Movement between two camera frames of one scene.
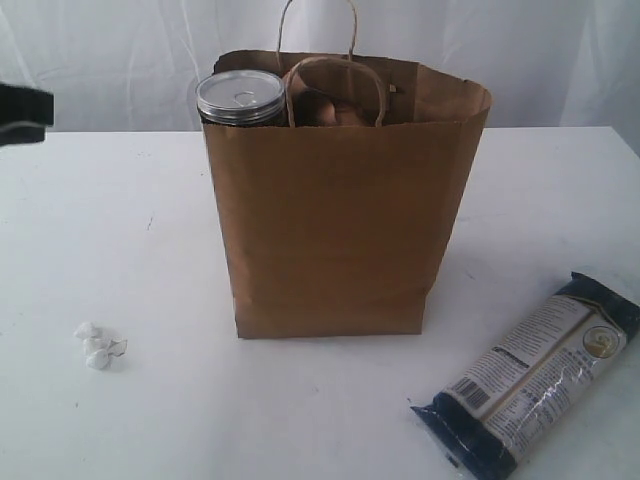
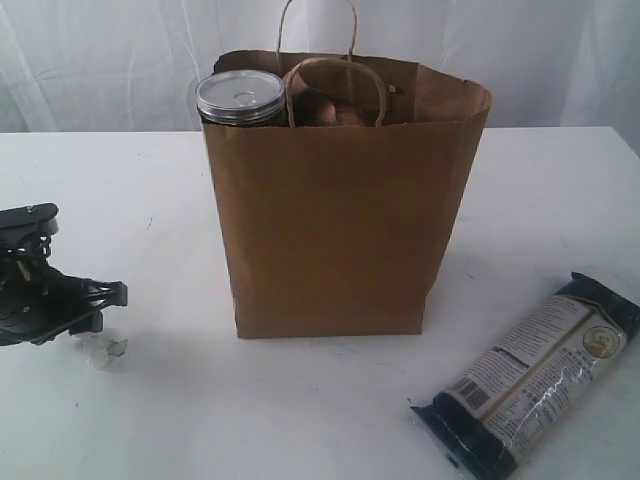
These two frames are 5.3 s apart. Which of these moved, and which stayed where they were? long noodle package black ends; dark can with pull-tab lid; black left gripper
Moved: black left gripper
Stayed: long noodle package black ends; dark can with pull-tab lid
